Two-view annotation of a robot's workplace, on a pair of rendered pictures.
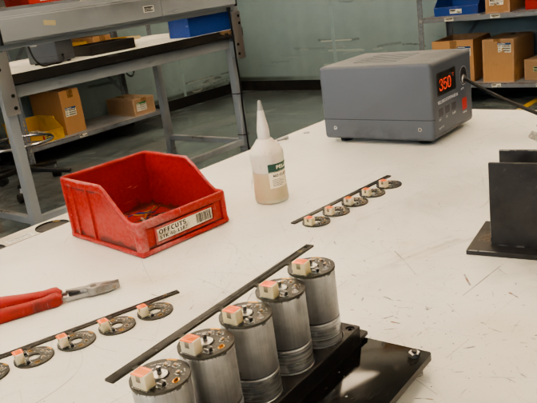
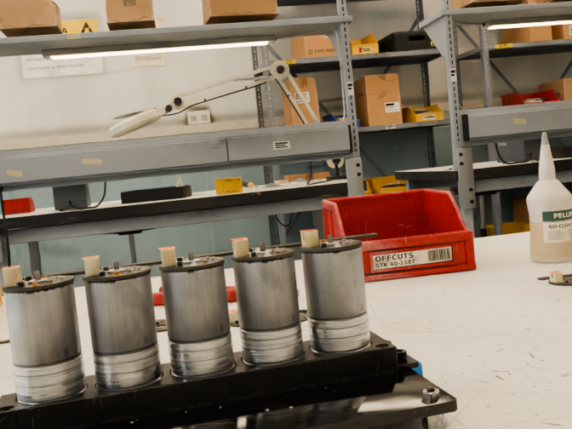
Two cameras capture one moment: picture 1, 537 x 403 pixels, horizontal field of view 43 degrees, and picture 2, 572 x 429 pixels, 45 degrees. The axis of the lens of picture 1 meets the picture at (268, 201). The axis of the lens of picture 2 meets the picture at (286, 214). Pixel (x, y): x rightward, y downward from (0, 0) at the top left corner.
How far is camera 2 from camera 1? 0.23 m
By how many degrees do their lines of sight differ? 40
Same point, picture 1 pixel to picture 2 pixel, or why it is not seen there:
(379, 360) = (386, 390)
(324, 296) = (326, 280)
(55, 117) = not seen: hidden behind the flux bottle
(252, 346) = (174, 296)
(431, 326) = (539, 391)
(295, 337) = (257, 313)
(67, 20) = (539, 119)
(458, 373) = not seen: outside the picture
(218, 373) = (103, 302)
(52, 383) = not seen: hidden behind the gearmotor
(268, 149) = (546, 192)
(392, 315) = (508, 371)
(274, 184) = (550, 237)
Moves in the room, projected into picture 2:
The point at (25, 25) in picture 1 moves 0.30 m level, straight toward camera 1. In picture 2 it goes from (494, 122) to (487, 122)
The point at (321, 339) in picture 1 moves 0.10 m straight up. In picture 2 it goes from (323, 340) to (297, 83)
